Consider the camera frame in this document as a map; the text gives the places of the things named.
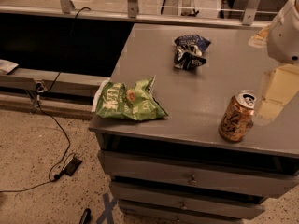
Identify top grey drawer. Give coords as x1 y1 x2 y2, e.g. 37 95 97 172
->
98 150 298 198

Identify grey metal rail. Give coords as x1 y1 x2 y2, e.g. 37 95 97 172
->
0 0 275 29

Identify green jalapeno chip bag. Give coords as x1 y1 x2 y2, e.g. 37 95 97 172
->
92 77 168 121

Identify grey drawer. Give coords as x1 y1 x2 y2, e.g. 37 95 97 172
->
119 200 243 224
110 181 264 220
98 150 298 198

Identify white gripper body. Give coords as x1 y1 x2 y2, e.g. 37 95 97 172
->
267 0 299 63

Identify bottom grey drawer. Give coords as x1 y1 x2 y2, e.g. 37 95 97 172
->
119 200 243 224

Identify black power adapter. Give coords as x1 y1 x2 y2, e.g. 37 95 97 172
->
63 157 82 176

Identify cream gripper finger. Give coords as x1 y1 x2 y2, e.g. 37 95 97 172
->
255 63 299 121
249 26 269 48

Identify blue tape cross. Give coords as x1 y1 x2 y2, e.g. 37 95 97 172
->
96 193 117 224

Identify white paper on ledge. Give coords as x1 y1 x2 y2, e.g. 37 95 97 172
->
0 59 19 75

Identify orange soda can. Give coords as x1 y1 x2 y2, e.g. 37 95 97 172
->
219 91 256 142

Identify middle grey drawer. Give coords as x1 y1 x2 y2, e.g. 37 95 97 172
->
110 181 264 220

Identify black cable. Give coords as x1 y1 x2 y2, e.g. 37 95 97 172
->
0 7 92 194

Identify grey low ledge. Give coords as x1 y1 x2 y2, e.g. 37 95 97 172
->
0 68 107 97

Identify grey drawer cabinet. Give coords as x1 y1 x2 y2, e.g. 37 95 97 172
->
88 22 299 224

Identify blue chip bag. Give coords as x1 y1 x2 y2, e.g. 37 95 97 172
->
174 35 211 70

